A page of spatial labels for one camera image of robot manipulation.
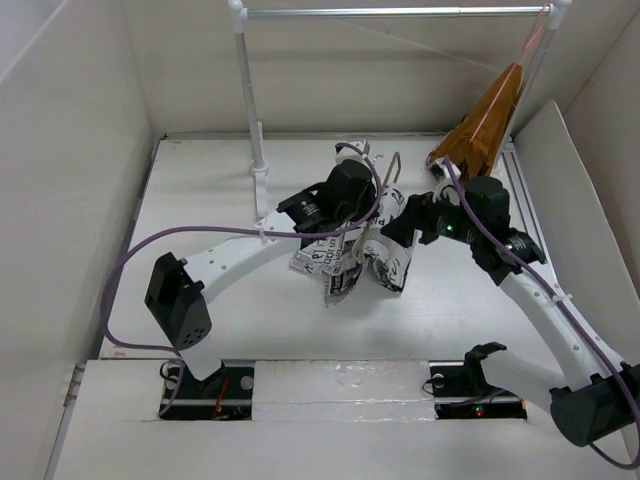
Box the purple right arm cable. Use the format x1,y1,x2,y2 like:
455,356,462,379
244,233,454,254
442,157,636,471

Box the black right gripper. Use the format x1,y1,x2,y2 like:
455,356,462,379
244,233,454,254
381,184,483,246

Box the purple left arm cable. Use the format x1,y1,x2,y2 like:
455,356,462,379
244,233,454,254
99,142,385,416

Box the grey wire hanger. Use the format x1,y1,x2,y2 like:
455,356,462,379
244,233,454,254
382,151,402,188

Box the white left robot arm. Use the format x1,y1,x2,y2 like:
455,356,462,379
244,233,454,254
144,159,376,397

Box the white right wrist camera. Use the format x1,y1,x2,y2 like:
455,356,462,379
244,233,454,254
428,157,461,202

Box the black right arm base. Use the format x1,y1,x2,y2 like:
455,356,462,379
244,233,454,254
422,342,528,421

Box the newspaper print trousers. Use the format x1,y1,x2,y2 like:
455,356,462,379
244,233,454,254
289,183,416,306

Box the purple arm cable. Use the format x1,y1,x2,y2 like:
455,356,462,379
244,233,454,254
99,142,385,416
442,157,636,471

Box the brown hanging garment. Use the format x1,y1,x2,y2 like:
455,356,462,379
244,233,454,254
427,63,522,181

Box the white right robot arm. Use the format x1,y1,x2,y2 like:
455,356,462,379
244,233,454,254
382,177,639,447

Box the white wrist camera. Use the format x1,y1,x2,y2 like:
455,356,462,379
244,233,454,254
428,157,461,202
335,140,370,164

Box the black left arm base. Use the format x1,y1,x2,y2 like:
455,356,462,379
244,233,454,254
158,360,255,421

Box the white cardboard panel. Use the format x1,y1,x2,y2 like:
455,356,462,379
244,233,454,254
515,100,639,364

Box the pink wire hanger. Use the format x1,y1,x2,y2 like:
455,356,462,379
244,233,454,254
467,4,555,146

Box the white metal clothes rack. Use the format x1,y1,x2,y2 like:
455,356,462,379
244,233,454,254
223,1,570,216

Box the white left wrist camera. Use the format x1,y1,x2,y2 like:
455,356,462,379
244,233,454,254
335,140,370,164

